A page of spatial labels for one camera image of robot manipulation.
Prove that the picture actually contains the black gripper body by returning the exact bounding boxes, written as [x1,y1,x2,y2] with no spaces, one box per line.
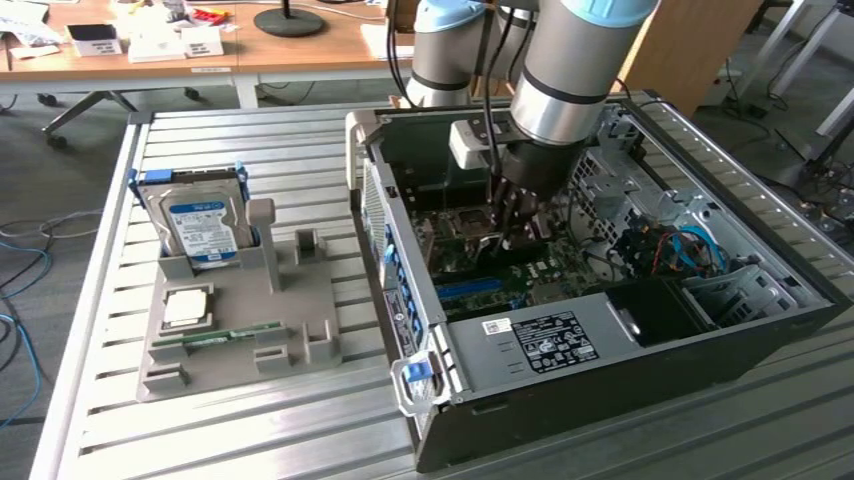
[499,141,585,201]

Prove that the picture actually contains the black graphics card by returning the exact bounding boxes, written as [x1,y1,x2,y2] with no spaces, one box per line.
[473,233,556,270]

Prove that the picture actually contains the CPU socket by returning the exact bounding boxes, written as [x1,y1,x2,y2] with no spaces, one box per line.
[455,208,500,237]

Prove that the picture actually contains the green motherboard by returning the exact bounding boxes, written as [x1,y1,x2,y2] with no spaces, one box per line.
[405,206,609,322]

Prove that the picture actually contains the blue expansion slot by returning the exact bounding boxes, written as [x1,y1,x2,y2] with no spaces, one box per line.
[435,276,505,302]

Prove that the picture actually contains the grey power supply with label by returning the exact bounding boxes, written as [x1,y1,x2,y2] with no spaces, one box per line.
[444,293,643,397]

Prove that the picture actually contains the wooden cabinet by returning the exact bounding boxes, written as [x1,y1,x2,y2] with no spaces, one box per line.
[616,0,764,117]

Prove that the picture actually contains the white paper stack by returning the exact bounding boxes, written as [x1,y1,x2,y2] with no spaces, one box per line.
[359,21,416,62]

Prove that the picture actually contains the black open PC case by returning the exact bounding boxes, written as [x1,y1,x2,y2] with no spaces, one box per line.
[342,88,852,474]

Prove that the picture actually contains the grey parts rack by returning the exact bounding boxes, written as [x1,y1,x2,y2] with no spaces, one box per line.
[134,196,345,404]

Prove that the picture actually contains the wooden desk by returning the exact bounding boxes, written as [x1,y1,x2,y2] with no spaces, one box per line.
[0,0,416,109]

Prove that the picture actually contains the hard disk with blue caddy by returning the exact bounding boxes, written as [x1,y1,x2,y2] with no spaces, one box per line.
[125,160,252,272]

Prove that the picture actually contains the black round lamp base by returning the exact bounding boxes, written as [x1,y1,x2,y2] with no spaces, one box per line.
[252,0,328,39]

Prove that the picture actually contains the green RAM stick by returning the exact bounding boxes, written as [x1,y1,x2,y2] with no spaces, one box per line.
[177,321,285,347]

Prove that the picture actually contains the silver CPU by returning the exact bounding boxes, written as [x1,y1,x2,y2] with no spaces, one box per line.
[161,289,209,329]

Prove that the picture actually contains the white card box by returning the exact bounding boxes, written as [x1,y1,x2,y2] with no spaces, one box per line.
[178,24,225,59]

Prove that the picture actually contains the red small object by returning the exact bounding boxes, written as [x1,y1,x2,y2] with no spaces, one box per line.
[190,6,233,27]

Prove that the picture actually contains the flat white box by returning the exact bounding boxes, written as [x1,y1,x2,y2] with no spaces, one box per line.
[125,29,188,64]

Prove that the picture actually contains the white box with black inside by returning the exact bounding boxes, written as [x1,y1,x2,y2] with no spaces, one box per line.
[64,22,125,58]

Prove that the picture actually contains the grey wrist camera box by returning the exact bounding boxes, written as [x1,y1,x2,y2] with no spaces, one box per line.
[448,118,513,171]

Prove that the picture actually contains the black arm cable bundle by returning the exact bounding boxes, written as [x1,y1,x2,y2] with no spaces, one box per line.
[480,0,519,177]

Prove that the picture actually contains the blue wire in case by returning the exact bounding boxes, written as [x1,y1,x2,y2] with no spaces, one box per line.
[665,224,729,277]

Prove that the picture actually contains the grey floor cable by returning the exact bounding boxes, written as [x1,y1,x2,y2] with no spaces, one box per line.
[0,206,102,240]

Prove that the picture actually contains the blue floor cable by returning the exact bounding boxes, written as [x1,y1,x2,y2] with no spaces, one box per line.
[0,237,53,432]

